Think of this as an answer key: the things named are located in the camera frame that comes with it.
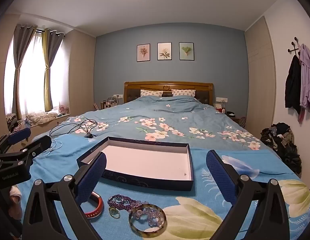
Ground yellow and grey curtain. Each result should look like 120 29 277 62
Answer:
42 28 64 112

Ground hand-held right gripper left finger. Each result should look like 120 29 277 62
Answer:
22 152 108 240

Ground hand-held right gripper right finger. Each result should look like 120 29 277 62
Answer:
206 150 291 240

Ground black wall coat rack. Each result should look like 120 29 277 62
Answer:
288 37 302 55

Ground light clothes on windowsill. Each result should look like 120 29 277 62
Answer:
26 112 58 123

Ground wooden bed headboard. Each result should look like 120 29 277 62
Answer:
124 81 214 105

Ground person's left forearm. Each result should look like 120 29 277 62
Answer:
8 185 23 220

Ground pile of dark clothes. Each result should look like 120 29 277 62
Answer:
260 122 303 174

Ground cluttered mixed clothes heap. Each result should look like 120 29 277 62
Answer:
5 114 30 133

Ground sheer white curtain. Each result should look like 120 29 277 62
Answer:
5 34 70 115

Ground wooden bed with floral duvet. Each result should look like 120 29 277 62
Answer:
32 96 268 153

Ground cream flower framed picture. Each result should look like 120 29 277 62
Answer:
157 42 172 61

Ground black jacket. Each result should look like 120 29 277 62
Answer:
285 54 303 115

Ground clear crystal bead bracelet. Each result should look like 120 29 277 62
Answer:
131 200 165 228

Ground dark blue shallow box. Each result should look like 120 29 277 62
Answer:
76 136 195 192

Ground orange smart band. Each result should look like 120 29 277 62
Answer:
84 191 105 220

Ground black cable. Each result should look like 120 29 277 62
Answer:
48 119 98 139

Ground dotted white pillow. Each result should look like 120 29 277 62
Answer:
171 89 196 97
140 89 163 97

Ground purple bead bracelet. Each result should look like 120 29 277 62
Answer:
107 194 142 212

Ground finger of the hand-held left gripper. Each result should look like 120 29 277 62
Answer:
0 127 32 153
0 135 52 167

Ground group of cosmetic bottles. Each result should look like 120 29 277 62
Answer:
100 96 120 110

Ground amber bangle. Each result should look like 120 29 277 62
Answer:
128 204 167 236

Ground white cable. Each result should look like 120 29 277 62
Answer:
36 140 63 158

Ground green leaf framed picture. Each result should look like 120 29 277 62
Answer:
179 42 195 61

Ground beige wardrobe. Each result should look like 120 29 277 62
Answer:
245 16 277 140

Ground purple jacket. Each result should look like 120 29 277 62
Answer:
296 44 310 123

